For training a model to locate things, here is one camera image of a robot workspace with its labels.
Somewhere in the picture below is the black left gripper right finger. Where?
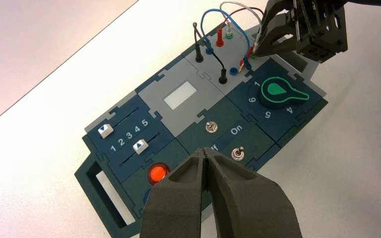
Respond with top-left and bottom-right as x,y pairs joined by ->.
205,148 -> 303,238

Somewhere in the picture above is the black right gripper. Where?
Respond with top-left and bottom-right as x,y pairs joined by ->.
254,0 -> 348,63

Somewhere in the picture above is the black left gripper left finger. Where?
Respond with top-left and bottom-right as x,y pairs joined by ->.
139,148 -> 207,238

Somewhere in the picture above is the white jumper wire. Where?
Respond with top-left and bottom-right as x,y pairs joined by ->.
219,1 -> 264,53

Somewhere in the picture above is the orange push button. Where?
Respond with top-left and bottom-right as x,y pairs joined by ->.
147,162 -> 172,185

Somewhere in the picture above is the green rotary pointer knob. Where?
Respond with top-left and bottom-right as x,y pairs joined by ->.
259,76 -> 310,110

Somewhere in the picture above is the white slider knob up arrow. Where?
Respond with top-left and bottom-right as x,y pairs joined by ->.
132,139 -> 149,155

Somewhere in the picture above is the grey and teal task box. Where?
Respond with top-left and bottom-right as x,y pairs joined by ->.
74,24 -> 328,238

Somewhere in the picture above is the white slider knob down arrow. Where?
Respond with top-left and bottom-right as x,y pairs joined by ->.
98,124 -> 114,139

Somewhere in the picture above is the white rectangular display window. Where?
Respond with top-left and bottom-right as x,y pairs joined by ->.
163,80 -> 198,111

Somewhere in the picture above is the blue jumper wire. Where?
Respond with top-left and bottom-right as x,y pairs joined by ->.
200,8 -> 253,71

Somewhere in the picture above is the red jumper wire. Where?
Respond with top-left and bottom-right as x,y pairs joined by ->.
215,7 -> 265,73

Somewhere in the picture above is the black jumper wire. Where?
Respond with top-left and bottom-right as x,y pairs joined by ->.
192,22 -> 228,85

